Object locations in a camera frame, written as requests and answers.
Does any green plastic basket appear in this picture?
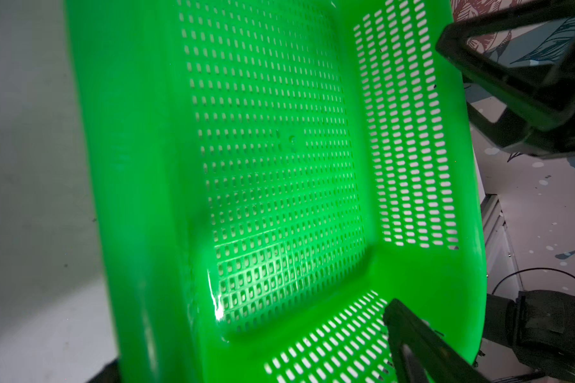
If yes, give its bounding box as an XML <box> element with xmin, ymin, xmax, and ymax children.
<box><xmin>65</xmin><ymin>1</ymin><xmax>487</xmax><ymax>382</ymax></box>

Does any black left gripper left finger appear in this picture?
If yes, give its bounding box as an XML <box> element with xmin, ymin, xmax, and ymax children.
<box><xmin>383</xmin><ymin>299</ymin><xmax>487</xmax><ymax>382</ymax></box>

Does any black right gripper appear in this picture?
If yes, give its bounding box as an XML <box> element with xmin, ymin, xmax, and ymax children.
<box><xmin>483</xmin><ymin>290</ymin><xmax>575</xmax><ymax>382</ymax></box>

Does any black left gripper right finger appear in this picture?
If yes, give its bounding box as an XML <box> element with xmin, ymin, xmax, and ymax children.
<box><xmin>436</xmin><ymin>1</ymin><xmax>575</xmax><ymax>158</ymax></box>

